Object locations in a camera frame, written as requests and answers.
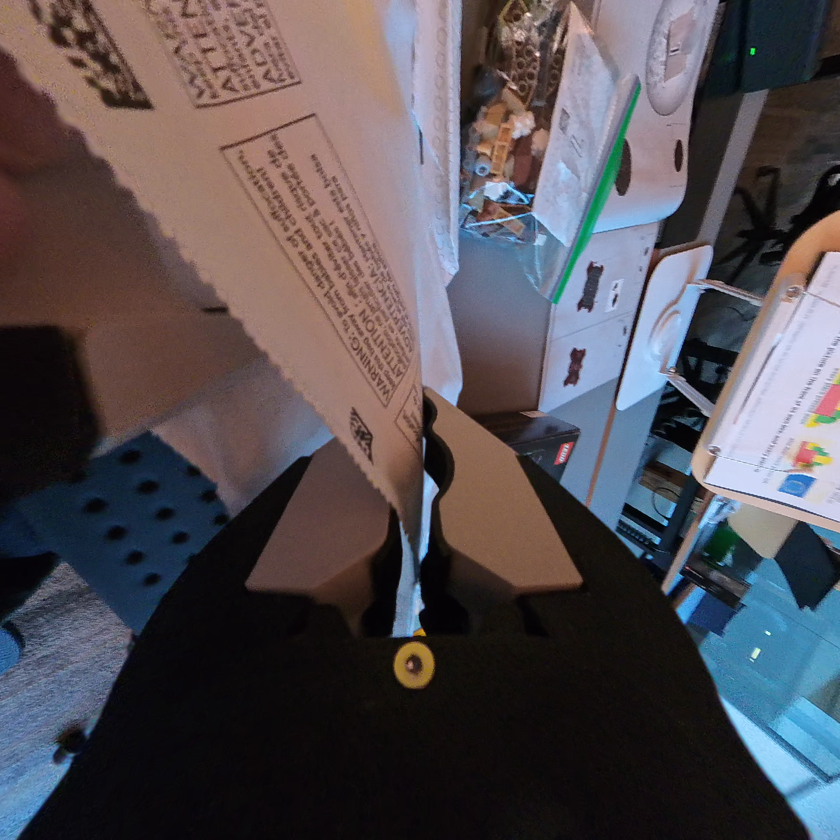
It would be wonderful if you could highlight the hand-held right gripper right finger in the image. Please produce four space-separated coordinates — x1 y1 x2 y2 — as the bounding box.
419 388 584 636

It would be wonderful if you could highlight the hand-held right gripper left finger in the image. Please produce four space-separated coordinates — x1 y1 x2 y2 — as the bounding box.
245 436 404 634

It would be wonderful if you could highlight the clear zip bag green seal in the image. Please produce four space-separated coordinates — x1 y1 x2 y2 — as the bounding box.
458 0 643 306

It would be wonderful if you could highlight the large white paper bag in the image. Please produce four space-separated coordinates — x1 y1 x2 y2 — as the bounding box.
0 0 463 637

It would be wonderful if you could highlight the instruction booklet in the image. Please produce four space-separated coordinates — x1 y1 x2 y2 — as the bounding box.
538 0 719 413

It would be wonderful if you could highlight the white printed paper packet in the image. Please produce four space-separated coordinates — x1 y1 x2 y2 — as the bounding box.
533 33 621 247

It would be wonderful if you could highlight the pile of small toy bricks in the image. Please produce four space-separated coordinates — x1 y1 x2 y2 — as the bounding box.
459 0 572 237

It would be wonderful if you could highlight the black toy set box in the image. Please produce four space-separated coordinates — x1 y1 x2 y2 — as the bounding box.
472 410 581 484

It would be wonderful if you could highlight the black perforated chair armrest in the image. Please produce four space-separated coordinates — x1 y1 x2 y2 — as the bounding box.
0 430 232 634

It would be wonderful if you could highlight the white document stand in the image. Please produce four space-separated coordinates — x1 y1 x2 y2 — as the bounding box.
613 213 840 534

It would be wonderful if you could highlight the printed instruction sheet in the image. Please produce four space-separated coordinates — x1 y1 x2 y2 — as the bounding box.
705 252 840 522

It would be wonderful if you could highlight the black box with green lights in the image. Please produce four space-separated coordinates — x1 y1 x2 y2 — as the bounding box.
705 0 831 99

